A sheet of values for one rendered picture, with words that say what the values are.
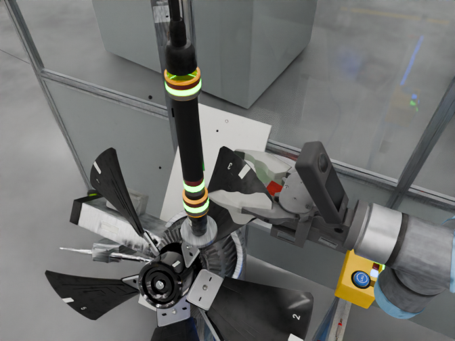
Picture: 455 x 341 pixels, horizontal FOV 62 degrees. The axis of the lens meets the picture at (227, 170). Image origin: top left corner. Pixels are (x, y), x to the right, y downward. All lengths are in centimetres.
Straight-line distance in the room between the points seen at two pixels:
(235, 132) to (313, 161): 66
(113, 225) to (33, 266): 145
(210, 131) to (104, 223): 42
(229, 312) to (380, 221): 53
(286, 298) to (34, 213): 212
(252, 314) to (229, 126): 51
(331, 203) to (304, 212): 4
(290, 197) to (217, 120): 63
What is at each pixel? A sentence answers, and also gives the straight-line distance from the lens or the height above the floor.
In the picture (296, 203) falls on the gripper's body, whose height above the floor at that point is 167.
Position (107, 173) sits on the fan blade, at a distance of 100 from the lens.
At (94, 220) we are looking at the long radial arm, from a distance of 123.
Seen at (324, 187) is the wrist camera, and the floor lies 172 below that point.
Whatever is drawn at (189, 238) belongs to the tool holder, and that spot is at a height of 147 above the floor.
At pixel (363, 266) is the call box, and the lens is 120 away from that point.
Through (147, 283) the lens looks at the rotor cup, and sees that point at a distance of 98.
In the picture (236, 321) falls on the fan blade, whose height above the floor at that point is 118.
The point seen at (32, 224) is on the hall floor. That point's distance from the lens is 278.
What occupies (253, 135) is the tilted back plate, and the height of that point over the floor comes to 133.
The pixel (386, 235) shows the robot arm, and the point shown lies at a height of 167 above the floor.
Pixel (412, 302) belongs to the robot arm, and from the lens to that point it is 63.
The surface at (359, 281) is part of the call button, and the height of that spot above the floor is 108.
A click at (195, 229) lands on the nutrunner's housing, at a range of 71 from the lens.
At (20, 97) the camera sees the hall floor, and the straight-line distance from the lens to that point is 379.
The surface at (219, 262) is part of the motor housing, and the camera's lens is 105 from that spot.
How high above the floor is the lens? 209
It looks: 50 degrees down
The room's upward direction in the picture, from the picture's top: straight up
